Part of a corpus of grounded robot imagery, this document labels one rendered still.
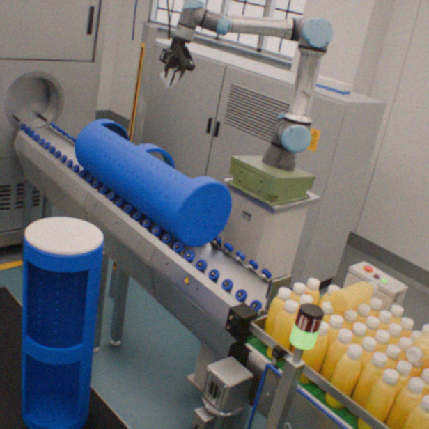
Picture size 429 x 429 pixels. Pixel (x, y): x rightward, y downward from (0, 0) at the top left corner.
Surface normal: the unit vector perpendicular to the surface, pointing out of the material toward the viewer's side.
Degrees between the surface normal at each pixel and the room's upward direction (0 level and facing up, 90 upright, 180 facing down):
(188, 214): 90
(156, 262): 71
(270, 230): 90
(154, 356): 0
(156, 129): 90
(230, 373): 0
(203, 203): 90
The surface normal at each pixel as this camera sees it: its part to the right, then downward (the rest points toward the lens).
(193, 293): -0.65, -0.18
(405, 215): -0.72, 0.15
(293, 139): 0.04, 0.47
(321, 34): 0.08, 0.22
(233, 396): 0.63, 0.40
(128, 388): 0.18, -0.90
